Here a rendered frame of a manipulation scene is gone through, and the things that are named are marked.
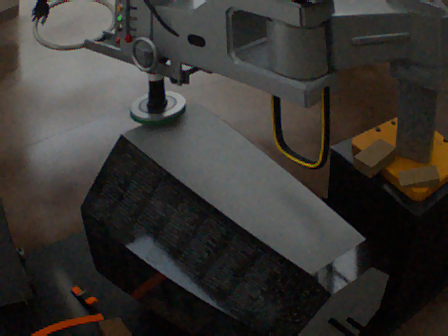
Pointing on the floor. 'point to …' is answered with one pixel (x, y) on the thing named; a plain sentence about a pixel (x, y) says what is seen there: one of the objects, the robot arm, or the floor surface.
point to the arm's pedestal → (10, 270)
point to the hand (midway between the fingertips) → (39, 22)
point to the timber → (114, 327)
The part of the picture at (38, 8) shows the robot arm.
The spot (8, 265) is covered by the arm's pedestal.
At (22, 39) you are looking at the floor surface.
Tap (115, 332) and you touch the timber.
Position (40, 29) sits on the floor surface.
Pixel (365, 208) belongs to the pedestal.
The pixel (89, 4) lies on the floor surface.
